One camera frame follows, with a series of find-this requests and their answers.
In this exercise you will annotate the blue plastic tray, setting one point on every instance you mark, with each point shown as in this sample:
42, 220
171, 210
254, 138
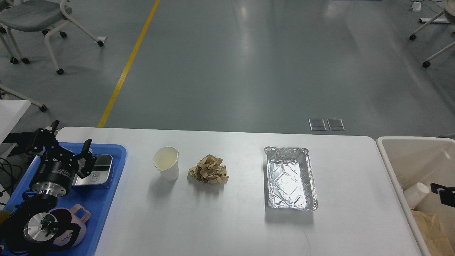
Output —
95, 199

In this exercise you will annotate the grey chair on castors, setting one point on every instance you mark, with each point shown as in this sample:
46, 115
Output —
39, 15

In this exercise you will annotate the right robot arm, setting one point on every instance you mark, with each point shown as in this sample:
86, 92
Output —
446, 194

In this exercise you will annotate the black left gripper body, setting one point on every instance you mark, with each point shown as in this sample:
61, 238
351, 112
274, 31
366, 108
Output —
55, 173

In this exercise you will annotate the crumpled brown paper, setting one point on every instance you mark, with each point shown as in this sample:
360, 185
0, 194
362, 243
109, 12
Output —
209, 170

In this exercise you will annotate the person in grey sweater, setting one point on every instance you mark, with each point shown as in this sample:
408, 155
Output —
22, 140

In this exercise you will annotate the right floor socket plate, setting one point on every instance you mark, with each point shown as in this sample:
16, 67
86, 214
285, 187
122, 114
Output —
336, 124

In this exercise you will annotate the floor socket plate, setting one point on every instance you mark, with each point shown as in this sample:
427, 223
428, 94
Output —
317, 124
336, 124

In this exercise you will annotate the pink mug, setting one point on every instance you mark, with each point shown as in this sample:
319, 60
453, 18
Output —
77, 215

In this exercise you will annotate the left floor socket plate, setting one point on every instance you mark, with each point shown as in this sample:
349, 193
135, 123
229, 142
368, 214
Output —
317, 124

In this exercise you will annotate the aluminium foil tray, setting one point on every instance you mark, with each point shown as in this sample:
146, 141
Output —
290, 181

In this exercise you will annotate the brown paper in bin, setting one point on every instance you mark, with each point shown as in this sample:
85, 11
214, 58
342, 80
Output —
436, 240

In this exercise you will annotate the white plastic bin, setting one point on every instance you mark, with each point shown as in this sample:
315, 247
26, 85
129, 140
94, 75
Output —
410, 160

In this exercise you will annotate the steel rectangular tray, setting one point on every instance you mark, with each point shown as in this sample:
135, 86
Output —
101, 174

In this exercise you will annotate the white chair leg left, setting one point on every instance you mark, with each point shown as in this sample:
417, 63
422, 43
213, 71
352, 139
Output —
41, 107

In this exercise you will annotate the white side table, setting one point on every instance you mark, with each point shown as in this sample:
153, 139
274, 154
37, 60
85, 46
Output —
11, 112

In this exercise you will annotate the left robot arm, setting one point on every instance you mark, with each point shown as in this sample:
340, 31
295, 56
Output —
32, 228

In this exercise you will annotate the white paper cup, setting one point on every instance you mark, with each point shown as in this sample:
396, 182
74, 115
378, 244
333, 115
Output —
166, 162

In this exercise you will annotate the dark blue mug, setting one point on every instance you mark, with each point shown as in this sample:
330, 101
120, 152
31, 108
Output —
4, 217

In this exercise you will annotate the white cup in bin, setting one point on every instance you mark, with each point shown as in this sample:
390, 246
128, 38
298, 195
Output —
415, 194

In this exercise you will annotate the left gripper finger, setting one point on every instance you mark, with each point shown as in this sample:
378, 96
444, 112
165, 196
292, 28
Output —
43, 140
84, 161

